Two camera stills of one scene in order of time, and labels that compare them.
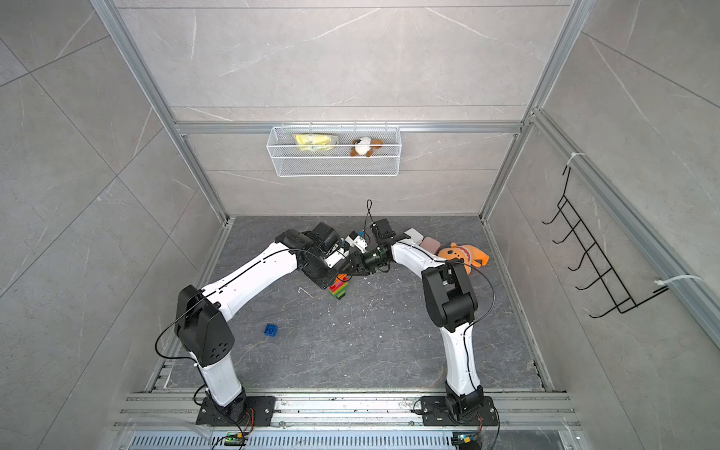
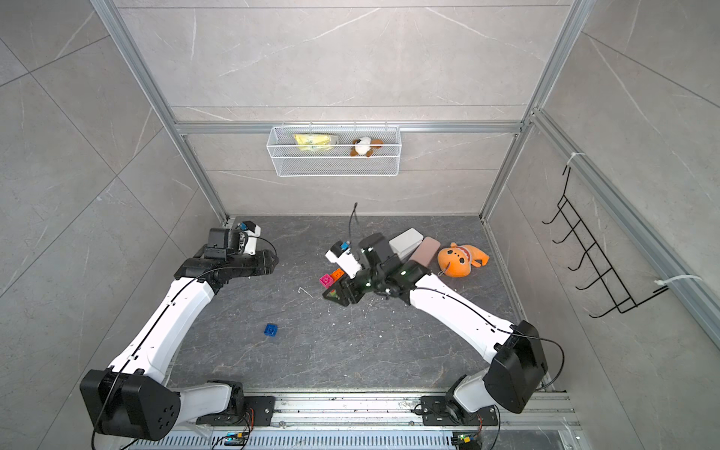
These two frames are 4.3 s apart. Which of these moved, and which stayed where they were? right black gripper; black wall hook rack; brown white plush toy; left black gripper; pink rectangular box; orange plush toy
Moved: left black gripper; right black gripper
Stayed: orange plush toy; black wall hook rack; pink rectangular box; brown white plush toy
